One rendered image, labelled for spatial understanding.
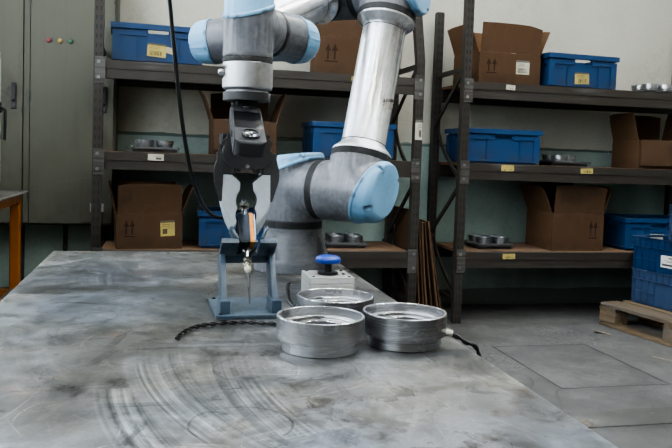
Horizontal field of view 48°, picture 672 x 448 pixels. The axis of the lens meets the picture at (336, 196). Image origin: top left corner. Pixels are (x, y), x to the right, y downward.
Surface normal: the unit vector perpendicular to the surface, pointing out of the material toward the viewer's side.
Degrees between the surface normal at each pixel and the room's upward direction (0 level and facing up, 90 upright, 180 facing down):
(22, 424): 0
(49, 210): 90
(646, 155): 87
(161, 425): 0
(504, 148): 90
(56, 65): 90
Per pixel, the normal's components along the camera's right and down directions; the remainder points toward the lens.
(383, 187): 0.83, 0.18
